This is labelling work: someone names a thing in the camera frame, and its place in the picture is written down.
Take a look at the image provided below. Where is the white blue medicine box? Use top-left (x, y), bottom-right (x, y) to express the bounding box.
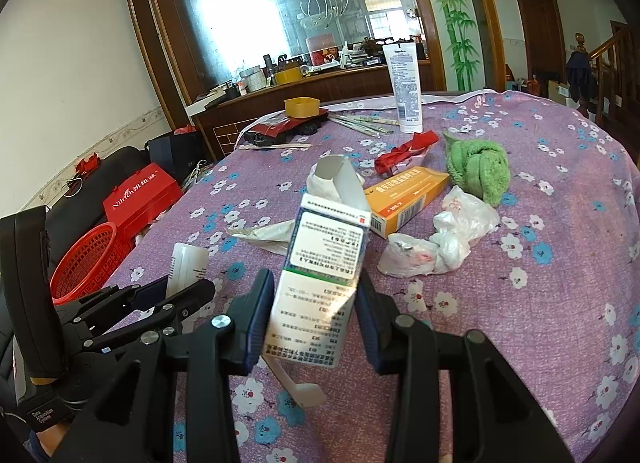
top-left (262, 154), bottom-right (371, 409)

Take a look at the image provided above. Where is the clear plastic bag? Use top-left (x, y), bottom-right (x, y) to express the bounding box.
top-left (378, 186), bottom-right (500, 278)

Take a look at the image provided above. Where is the person's left hand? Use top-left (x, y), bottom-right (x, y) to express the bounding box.
top-left (36, 423), bottom-right (70, 457)

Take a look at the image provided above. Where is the red plastic basket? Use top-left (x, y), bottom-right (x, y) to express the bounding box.
top-left (50, 223), bottom-right (134, 306)

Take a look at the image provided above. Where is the white small bottle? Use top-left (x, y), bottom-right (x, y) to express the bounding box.
top-left (166, 243), bottom-right (208, 298)

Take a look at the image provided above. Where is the red gift box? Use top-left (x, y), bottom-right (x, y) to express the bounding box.
top-left (103, 163), bottom-right (182, 240)

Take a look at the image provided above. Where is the white crumpled tissue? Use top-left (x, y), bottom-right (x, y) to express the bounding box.
top-left (226, 220), bottom-right (295, 256)

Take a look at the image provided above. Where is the wooden sideboard shelf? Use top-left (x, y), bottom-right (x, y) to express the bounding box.
top-left (184, 60), bottom-right (446, 162)

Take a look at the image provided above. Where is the wooden chopsticks pair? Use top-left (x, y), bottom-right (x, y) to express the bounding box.
top-left (235, 142), bottom-right (312, 151)

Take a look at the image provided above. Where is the orange medicine box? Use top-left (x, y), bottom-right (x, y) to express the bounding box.
top-left (364, 166), bottom-right (449, 239)

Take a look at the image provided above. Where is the green knotted towel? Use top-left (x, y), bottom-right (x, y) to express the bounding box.
top-left (444, 133), bottom-right (511, 208)

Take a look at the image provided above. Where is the yellow tape roll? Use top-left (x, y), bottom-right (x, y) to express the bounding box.
top-left (284, 96), bottom-right (320, 120)

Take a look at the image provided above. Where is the red crumpled wrapper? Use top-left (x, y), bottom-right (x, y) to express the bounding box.
top-left (374, 131), bottom-right (439, 176)

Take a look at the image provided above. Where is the wrapped chopsticks pack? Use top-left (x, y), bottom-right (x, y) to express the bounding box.
top-left (328, 112), bottom-right (399, 137)

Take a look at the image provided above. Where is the large etched glass mirror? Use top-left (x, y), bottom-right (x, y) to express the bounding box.
top-left (164, 0), bottom-right (432, 90)

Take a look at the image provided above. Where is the white lotion tube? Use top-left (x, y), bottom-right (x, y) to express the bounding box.
top-left (383, 43), bottom-right (423, 134)

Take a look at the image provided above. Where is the bamboo painted panel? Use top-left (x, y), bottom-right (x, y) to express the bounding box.
top-left (430, 0), bottom-right (506, 92)

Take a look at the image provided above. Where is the wooden staircase railing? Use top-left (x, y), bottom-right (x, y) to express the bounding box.
top-left (565, 21), bottom-right (639, 157)

